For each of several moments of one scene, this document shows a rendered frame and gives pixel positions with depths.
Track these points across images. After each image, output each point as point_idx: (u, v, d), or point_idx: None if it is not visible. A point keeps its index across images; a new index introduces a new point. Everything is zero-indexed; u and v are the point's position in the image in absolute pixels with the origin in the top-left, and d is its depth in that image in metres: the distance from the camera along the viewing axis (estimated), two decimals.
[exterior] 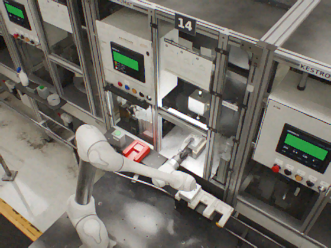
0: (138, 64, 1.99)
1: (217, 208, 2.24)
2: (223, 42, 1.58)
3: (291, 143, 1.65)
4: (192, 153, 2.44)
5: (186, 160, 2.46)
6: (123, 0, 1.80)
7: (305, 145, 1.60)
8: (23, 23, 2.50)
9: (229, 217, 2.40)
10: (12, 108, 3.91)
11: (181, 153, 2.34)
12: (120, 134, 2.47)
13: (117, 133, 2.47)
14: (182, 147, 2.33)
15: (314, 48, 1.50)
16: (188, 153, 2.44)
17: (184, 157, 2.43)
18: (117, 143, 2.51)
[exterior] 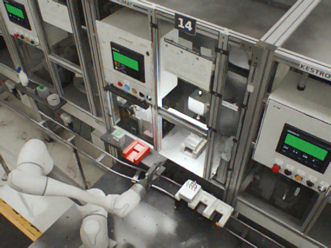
0: (138, 64, 1.99)
1: (217, 208, 2.24)
2: (223, 42, 1.58)
3: (291, 143, 1.65)
4: (192, 153, 2.44)
5: (186, 160, 2.46)
6: (123, 0, 1.80)
7: (305, 145, 1.60)
8: (23, 23, 2.50)
9: (229, 217, 2.40)
10: (12, 108, 3.91)
11: (149, 177, 2.06)
12: (120, 134, 2.47)
13: (117, 133, 2.47)
14: (149, 170, 2.05)
15: (314, 48, 1.50)
16: (158, 176, 2.16)
17: (153, 180, 2.15)
18: (117, 143, 2.51)
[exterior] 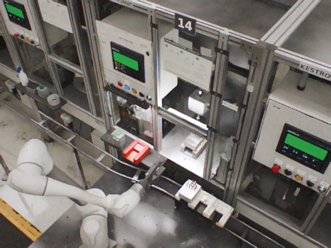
0: (138, 64, 1.99)
1: (217, 208, 2.24)
2: (223, 42, 1.58)
3: (291, 143, 1.65)
4: (192, 153, 2.44)
5: (186, 160, 2.46)
6: (123, 0, 1.80)
7: (305, 145, 1.60)
8: (23, 23, 2.50)
9: (229, 217, 2.40)
10: (12, 108, 3.91)
11: (149, 177, 2.06)
12: (120, 134, 2.47)
13: (117, 133, 2.47)
14: (149, 170, 2.05)
15: (314, 48, 1.50)
16: (158, 176, 2.16)
17: (153, 180, 2.15)
18: (117, 143, 2.51)
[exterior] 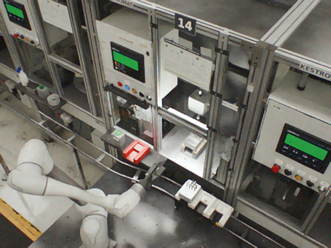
0: (138, 64, 1.99)
1: (217, 208, 2.24)
2: (223, 42, 1.58)
3: (291, 143, 1.65)
4: (192, 153, 2.44)
5: (186, 160, 2.46)
6: (123, 0, 1.80)
7: (305, 145, 1.60)
8: (23, 23, 2.50)
9: (229, 217, 2.40)
10: (12, 108, 3.91)
11: (149, 177, 2.06)
12: (120, 134, 2.47)
13: (117, 133, 2.47)
14: (149, 170, 2.05)
15: (314, 48, 1.50)
16: (158, 176, 2.16)
17: (153, 180, 2.15)
18: (117, 143, 2.51)
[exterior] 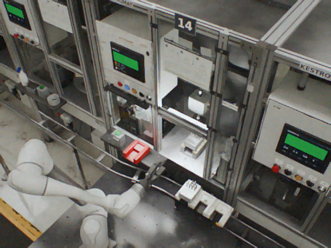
0: (138, 64, 1.99)
1: (217, 208, 2.24)
2: (223, 42, 1.58)
3: (291, 143, 1.65)
4: (192, 153, 2.44)
5: (186, 160, 2.46)
6: (123, 0, 1.80)
7: (305, 145, 1.60)
8: (23, 23, 2.50)
9: (229, 217, 2.40)
10: (12, 108, 3.91)
11: (149, 177, 2.06)
12: (120, 134, 2.47)
13: (117, 133, 2.47)
14: (149, 170, 2.05)
15: (314, 48, 1.50)
16: (158, 176, 2.16)
17: (153, 180, 2.15)
18: (117, 143, 2.51)
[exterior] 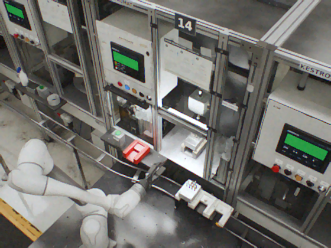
0: (138, 64, 1.99)
1: (217, 208, 2.24)
2: (223, 42, 1.58)
3: (291, 143, 1.65)
4: (192, 153, 2.44)
5: (186, 160, 2.46)
6: (123, 0, 1.80)
7: (305, 145, 1.60)
8: (23, 23, 2.50)
9: (229, 217, 2.40)
10: (12, 108, 3.91)
11: (149, 177, 2.06)
12: (120, 134, 2.47)
13: (117, 133, 2.47)
14: (149, 170, 2.05)
15: (314, 48, 1.50)
16: (158, 176, 2.16)
17: (153, 180, 2.15)
18: (117, 143, 2.51)
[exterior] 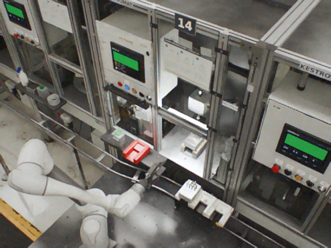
0: (138, 64, 1.99)
1: (217, 208, 2.24)
2: (223, 42, 1.58)
3: (291, 143, 1.65)
4: (192, 153, 2.44)
5: (186, 160, 2.46)
6: (123, 0, 1.80)
7: (305, 145, 1.60)
8: (23, 23, 2.50)
9: (229, 217, 2.40)
10: (12, 108, 3.91)
11: (149, 177, 2.06)
12: (120, 134, 2.47)
13: (117, 133, 2.47)
14: (150, 170, 2.05)
15: (314, 48, 1.50)
16: (158, 176, 2.16)
17: (153, 180, 2.15)
18: (117, 143, 2.51)
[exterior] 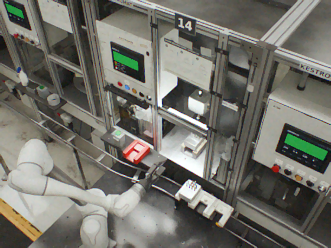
0: (138, 64, 1.99)
1: (217, 208, 2.24)
2: (223, 42, 1.58)
3: (291, 143, 1.65)
4: (192, 153, 2.44)
5: (186, 160, 2.46)
6: (123, 0, 1.80)
7: (305, 145, 1.60)
8: (23, 23, 2.50)
9: (229, 217, 2.40)
10: (12, 108, 3.91)
11: (149, 177, 2.06)
12: (120, 134, 2.47)
13: (117, 133, 2.47)
14: (149, 170, 2.05)
15: (314, 48, 1.50)
16: (158, 176, 2.16)
17: (153, 180, 2.15)
18: (117, 143, 2.51)
